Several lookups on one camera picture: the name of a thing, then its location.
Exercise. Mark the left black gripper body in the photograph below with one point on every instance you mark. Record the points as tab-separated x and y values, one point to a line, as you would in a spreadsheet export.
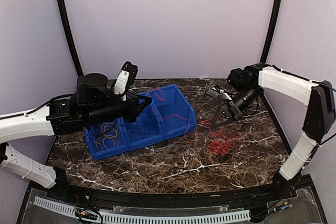
102	115

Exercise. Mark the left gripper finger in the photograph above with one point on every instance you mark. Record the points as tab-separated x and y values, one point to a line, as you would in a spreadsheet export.
133	96
142	110

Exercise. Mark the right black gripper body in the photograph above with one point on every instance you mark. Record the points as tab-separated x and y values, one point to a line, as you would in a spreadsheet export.
252	93

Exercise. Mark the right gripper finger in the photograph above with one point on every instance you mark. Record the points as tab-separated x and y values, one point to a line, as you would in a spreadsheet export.
221	111
221	120

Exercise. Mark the blue three-compartment plastic bin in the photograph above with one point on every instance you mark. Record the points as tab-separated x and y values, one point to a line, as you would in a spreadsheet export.
171	116

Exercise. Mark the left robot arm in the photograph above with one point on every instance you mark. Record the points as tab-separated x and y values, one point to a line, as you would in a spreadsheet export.
93	103

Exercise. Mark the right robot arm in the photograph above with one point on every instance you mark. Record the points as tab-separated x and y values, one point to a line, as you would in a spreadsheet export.
316	109

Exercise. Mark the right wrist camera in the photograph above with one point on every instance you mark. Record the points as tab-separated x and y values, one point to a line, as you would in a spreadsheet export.
217	93

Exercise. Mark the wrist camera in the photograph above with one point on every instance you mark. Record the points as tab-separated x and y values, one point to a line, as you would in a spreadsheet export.
217	93
125	79

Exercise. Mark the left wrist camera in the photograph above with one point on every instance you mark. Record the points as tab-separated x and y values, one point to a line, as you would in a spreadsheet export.
125	79

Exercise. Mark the black front rail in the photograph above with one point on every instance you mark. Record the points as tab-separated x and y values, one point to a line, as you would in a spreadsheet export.
98	198

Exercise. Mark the right black frame post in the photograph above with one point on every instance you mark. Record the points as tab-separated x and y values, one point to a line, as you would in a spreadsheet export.
270	31

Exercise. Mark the black frame post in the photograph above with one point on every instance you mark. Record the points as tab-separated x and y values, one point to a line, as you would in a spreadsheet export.
270	31
69	37

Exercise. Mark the left black frame post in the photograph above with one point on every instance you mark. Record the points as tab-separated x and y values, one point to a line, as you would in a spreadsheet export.
69	37

